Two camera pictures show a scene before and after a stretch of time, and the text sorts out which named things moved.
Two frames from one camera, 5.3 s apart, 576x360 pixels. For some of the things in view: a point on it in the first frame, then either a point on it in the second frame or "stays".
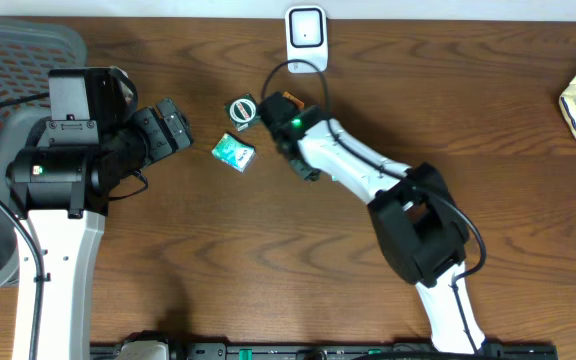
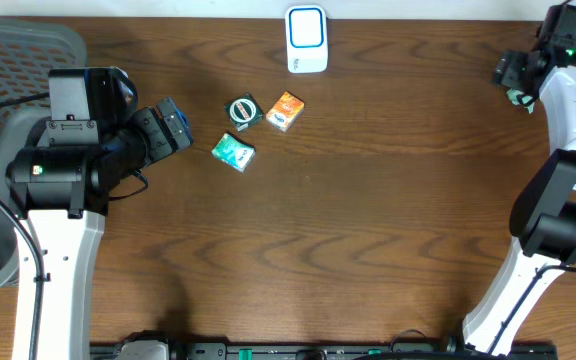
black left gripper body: x=157 y=130 stays
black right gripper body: x=299 y=166 to x=513 y=65
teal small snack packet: x=235 y=152 stays
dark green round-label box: x=243 y=111 stays
